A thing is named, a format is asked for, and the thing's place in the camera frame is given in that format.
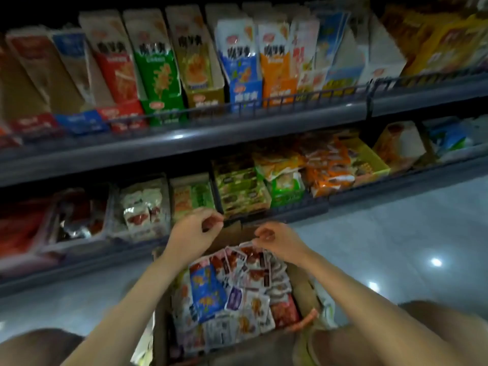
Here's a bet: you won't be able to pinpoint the person's left hand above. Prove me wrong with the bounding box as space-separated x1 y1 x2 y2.
164 208 226 265

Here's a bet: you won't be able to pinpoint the lime green display tray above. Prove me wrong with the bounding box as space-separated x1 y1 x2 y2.
339 133 392 188

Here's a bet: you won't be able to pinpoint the pile of orange yellow packets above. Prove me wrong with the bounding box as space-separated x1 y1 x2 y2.
252 133 359 197

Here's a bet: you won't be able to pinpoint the brown cardboard box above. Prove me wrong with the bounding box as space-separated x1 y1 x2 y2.
151 221 321 366

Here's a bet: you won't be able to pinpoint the person's right hand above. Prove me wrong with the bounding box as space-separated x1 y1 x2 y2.
254 222 314 264

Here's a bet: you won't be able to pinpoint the person's left leg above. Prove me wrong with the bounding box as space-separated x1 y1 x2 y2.
0 327 85 366

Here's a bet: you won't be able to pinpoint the person's right leg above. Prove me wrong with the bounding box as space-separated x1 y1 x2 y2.
313 301 488 366

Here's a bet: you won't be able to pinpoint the row of snack display cartons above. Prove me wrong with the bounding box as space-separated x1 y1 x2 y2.
0 4 409 142

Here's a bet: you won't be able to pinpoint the pile of red snack packets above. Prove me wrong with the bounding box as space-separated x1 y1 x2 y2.
0 198 54 256

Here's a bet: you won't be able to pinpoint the grey metal store shelf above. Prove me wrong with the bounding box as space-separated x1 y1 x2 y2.
0 0 488 294

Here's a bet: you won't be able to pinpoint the person's right forearm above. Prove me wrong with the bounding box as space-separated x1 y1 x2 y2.
293 251 459 366

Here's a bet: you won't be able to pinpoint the person's left forearm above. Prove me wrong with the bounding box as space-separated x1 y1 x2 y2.
65 255 188 366

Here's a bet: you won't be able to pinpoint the clear plastic tray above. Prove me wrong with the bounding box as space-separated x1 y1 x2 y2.
110 175 172 242
42 185 115 252
0 196 62 276

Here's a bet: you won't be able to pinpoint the green orange display carton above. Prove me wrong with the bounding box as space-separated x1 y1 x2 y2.
169 173 218 226

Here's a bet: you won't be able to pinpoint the person's leg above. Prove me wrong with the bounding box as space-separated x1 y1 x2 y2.
313 301 488 366
0 327 85 366

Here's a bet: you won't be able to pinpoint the person's left shoe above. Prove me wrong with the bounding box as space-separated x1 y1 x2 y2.
131 331 157 366

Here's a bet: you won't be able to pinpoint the white blue snack bags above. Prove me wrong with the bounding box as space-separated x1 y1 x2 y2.
423 118 488 163

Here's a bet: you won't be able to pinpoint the person's right shoe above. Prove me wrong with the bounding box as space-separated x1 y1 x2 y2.
293 282 340 366

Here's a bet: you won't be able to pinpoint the yellow display carton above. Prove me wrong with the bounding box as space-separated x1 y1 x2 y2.
381 7 488 77

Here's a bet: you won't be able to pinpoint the green snack packets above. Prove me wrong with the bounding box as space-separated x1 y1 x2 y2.
267 170 308 207

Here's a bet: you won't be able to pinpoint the person's shoe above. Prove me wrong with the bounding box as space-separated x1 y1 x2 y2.
293 282 340 366
131 331 157 366

